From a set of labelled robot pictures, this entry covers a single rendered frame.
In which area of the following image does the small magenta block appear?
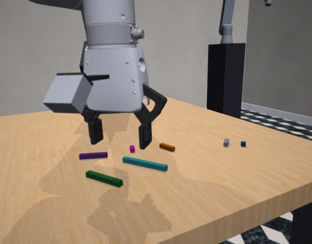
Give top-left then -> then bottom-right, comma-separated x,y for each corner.
130,145 -> 135,153

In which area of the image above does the dark green rod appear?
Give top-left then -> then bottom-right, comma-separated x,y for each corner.
85,170 -> 123,188

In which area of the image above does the orange rod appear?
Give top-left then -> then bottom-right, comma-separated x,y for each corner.
160,143 -> 175,152

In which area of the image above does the purple rod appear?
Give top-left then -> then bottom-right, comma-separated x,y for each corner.
79,152 -> 108,160

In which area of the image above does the turquoise rod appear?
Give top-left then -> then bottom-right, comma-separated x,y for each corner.
122,156 -> 168,172

